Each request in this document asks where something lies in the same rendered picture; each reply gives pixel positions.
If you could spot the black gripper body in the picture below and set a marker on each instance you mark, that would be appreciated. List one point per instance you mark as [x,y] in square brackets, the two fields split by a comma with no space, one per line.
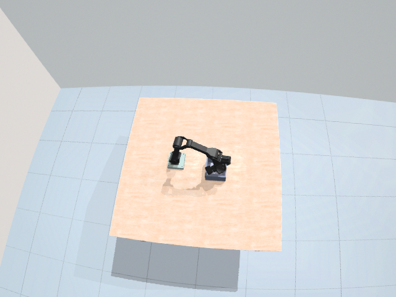
[210,170]

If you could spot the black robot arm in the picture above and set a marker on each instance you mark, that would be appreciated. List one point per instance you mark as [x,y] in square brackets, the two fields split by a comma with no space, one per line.
[214,154]

